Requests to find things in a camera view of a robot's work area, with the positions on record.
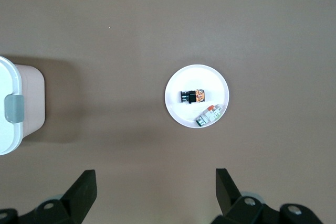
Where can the orange push button switch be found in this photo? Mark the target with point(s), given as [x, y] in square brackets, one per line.
[193, 96]

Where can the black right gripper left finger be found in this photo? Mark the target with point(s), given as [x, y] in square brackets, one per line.
[81, 192]

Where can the white lidded plastic box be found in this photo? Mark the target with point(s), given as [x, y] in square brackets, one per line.
[10, 98]

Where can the pink round plate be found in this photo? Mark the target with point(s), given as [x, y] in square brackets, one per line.
[183, 113]

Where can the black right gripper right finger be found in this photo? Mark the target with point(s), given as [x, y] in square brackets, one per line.
[228, 195]

